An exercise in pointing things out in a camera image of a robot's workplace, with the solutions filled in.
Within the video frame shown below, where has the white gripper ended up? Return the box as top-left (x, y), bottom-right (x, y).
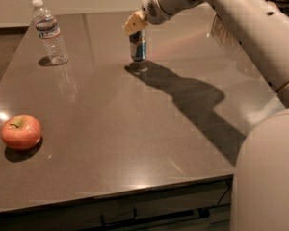
top-left (123, 0), bottom-right (202, 36)

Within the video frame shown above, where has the blue silver redbull can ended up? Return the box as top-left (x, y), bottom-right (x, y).
top-left (129, 29), bottom-right (146, 62)

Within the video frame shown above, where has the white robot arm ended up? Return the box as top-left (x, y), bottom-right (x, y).
top-left (123, 0), bottom-right (289, 231)

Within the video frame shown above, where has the clear plastic water bottle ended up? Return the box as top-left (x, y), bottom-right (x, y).
top-left (32, 0), bottom-right (69, 65)

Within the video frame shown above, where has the red apple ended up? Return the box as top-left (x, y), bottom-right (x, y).
top-left (1, 115), bottom-right (42, 150)

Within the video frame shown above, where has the left drawer with handle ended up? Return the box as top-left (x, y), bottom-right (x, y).
top-left (0, 179), bottom-right (231, 231)

